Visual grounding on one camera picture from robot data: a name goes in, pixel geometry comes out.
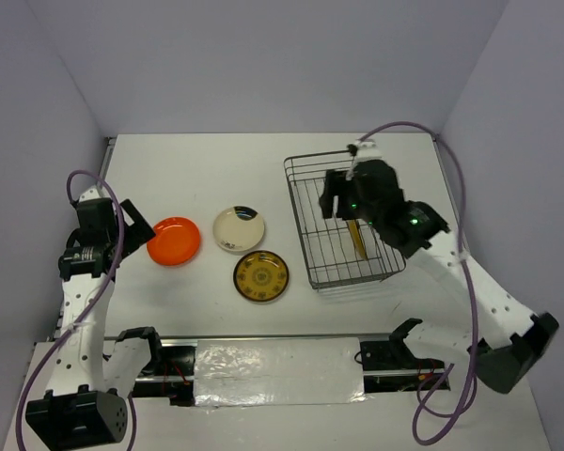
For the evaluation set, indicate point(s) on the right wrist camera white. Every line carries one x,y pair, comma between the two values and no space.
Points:
362,151

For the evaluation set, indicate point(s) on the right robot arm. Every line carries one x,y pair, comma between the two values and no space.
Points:
506,338

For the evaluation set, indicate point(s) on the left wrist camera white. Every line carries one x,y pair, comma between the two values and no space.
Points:
92,193

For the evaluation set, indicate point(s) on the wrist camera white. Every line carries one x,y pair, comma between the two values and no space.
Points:
362,151
92,193

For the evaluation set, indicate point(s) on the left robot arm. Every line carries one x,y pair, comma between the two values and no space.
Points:
85,401

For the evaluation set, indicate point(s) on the orange plate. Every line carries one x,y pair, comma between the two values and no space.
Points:
176,241

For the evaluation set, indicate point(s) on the mustard plate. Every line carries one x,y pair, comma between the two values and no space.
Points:
357,240
261,276

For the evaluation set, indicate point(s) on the silver tape sheet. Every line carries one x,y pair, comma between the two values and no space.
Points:
276,372

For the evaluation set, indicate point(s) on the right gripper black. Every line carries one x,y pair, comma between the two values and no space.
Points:
336,185

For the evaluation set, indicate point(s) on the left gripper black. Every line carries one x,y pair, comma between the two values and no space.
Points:
138,232

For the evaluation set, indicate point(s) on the wire dish rack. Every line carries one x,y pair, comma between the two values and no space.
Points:
330,257

